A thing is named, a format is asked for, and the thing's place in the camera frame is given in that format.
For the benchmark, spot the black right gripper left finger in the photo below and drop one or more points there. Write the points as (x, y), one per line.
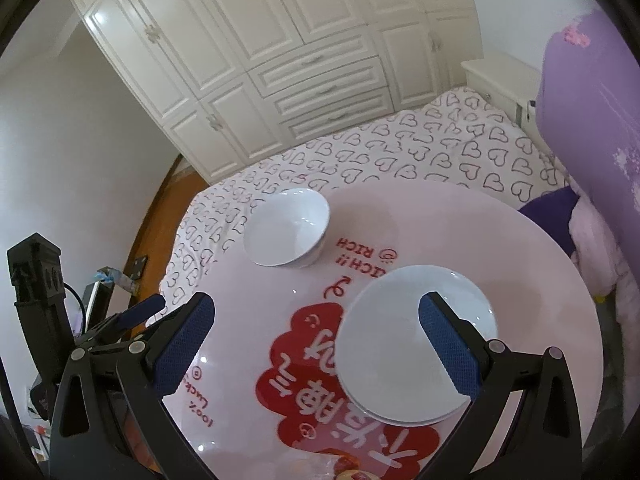
(109, 419)

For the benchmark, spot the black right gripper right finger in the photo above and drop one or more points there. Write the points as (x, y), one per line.
(543, 440)

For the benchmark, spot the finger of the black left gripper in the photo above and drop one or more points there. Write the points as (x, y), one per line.
(117, 325)

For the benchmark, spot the plain white bowl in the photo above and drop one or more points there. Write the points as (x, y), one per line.
(380, 342)

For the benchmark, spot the white bowl grey stripe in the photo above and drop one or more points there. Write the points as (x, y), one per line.
(288, 230)

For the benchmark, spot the white bowl red pattern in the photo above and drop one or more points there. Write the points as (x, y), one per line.
(417, 405)

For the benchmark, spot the pink cartoon round tablecloth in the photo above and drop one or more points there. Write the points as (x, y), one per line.
(262, 399)

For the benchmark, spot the pale pink blanket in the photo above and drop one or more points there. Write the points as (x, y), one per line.
(604, 269)

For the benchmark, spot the dark purple cloth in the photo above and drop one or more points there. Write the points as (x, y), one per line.
(552, 213)

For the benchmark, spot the cream wardrobe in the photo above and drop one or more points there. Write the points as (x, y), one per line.
(231, 82)

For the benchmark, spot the heart pattern bed sheet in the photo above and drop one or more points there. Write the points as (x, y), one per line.
(458, 138)

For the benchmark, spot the purple floral quilt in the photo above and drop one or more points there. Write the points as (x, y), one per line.
(587, 111)

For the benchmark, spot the cream nightstand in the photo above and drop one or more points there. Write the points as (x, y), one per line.
(507, 83)

